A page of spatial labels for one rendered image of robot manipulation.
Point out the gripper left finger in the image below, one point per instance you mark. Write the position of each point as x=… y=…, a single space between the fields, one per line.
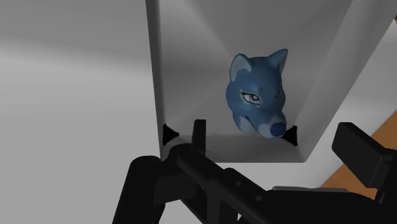
x=198 y=180

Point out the blue wolf head figure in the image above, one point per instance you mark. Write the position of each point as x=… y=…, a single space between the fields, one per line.
x=259 y=96

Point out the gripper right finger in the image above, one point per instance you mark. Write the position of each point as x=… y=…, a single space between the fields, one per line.
x=361 y=155

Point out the grey open box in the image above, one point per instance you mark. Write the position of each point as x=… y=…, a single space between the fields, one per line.
x=192 y=62

